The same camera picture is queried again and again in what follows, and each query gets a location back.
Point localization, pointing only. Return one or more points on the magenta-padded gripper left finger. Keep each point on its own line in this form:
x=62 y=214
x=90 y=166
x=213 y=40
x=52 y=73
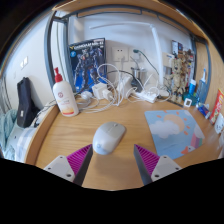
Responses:
x=78 y=160

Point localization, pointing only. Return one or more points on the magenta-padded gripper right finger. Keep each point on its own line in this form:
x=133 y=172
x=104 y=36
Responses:
x=148 y=160

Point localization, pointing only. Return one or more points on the light grey computer mouse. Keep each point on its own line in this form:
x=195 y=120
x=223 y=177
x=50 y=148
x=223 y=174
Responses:
x=107 y=137

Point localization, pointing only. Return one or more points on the cloud print blue mouse pad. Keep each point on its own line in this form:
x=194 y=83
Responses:
x=173 y=131

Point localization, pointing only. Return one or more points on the plaid pillow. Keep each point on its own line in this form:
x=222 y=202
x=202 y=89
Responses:
x=21 y=143

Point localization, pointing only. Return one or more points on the white red-pump lotion bottle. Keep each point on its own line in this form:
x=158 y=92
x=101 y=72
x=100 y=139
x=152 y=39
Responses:
x=65 y=98

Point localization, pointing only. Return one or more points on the white power strip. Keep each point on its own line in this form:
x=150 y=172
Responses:
x=147 y=96

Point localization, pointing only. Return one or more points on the small white charger block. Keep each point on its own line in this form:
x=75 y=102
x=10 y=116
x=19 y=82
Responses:
x=98 y=90

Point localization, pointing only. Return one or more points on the blue tissue pack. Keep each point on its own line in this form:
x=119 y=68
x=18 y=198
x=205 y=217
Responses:
x=203 y=110

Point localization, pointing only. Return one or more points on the teal round lid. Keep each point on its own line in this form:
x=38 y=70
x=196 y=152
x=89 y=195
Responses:
x=190 y=96

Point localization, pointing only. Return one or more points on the large white power adapter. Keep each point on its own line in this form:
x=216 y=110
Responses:
x=124 y=86

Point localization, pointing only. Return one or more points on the teal blanket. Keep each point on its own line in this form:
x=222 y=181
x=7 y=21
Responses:
x=6 y=130

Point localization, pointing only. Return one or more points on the black bag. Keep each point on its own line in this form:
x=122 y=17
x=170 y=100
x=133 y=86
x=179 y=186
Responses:
x=25 y=103

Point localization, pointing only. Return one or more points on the white mug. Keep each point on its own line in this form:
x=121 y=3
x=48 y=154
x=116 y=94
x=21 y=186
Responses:
x=220 y=124

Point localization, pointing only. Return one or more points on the blue white-capped tube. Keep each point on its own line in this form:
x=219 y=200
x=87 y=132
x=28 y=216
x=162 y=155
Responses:
x=192 y=87

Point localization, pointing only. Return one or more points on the steel cup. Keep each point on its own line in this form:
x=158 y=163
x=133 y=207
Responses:
x=138 y=75

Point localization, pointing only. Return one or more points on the brown tree figure toy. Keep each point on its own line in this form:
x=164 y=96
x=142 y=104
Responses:
x=177 y=78

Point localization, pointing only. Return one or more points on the red snack can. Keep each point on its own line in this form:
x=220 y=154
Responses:
x=217 y=106

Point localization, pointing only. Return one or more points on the robot model kit box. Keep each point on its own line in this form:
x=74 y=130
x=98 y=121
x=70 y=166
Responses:
x=87 y=65

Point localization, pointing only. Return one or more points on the white box with blue label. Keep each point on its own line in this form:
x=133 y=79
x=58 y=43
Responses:
x=168 y=59

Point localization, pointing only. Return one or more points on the colourful figure packaging box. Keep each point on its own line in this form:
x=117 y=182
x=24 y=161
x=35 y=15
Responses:
x=190 y=63

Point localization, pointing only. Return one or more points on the white desk lamp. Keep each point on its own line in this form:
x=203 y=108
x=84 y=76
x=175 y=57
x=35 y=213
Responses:
x=157 y=53

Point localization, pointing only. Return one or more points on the wooden shelf unit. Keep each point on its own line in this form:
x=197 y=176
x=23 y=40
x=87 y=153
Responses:
x=133 y=8

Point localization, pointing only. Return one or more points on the small white square frame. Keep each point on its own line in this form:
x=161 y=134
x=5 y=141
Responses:
x=188 y=102

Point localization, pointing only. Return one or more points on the white wall socket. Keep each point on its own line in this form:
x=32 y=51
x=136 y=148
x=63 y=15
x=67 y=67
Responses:
x=119 y=54
x=140 y=55

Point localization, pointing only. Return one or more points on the white wall light switch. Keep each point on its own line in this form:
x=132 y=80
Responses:
x=24 y=62

